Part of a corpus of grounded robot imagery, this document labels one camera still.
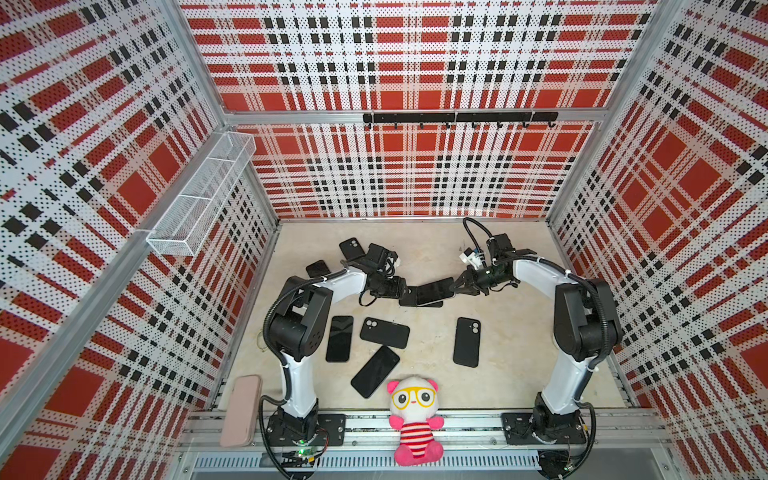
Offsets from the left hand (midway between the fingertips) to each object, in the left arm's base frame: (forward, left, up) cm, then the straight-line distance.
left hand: (401, 295), depth 96 cm
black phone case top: (+24, +19, -4) cm, 31 cm away
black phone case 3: (-15, -20, -3) cm, 25 cm away
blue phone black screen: (-24, +9, -3) cm, 26 cm away
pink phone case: (-34, +41, -1) cm, 53 cm away
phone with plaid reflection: (+13, +30, -3) cm, 33 cm away
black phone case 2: (-11, +5, -3) cm, 13 cm away
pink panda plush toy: (-32, -3, +5) cm, 33 cm away
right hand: (-3, -16, +7) cm, 18 cm away
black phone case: (-1, -3, -1) cm, 3 cm away
